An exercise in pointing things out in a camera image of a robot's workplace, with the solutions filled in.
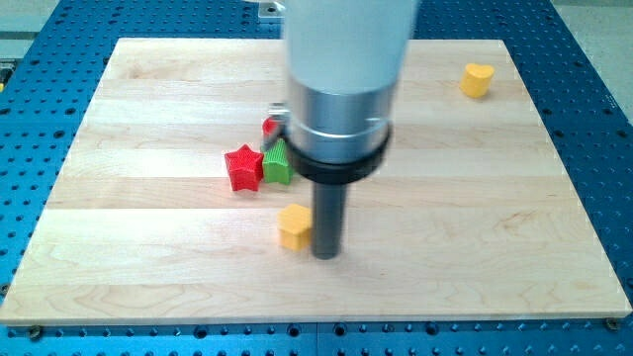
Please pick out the light wooden board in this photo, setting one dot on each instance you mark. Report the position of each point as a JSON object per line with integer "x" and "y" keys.
{"x": 471, "y": 216}

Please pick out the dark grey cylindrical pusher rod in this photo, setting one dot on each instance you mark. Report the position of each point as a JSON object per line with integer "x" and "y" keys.
{"x": 328, "y": 217}

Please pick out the yellow hexagon block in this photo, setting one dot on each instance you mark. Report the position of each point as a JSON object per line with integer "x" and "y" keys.
{"x": 295, "y": 227}

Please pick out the green star block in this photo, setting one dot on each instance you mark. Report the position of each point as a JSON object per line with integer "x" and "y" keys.
{"x": 276, "y": 167}

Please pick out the red block behind arm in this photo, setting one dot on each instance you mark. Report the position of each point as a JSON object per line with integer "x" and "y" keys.
{"x": 270, "y": 128}

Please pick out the yellow heart block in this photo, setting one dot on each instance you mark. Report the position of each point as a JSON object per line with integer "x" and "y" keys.
{"x": 476, "y": 79}

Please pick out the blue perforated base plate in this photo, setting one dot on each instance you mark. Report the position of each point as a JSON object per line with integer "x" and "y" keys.
{"x": 50, "y": 90}

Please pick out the clear bracket at top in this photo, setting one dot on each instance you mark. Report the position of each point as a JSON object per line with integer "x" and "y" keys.
{"x": 269, "y": 10}

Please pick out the red star block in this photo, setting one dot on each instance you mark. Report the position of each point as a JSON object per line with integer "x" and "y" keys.
{"x": 244, "y": 168}

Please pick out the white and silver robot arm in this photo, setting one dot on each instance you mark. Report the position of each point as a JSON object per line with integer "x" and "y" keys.
{"x": 343, "y": 64}

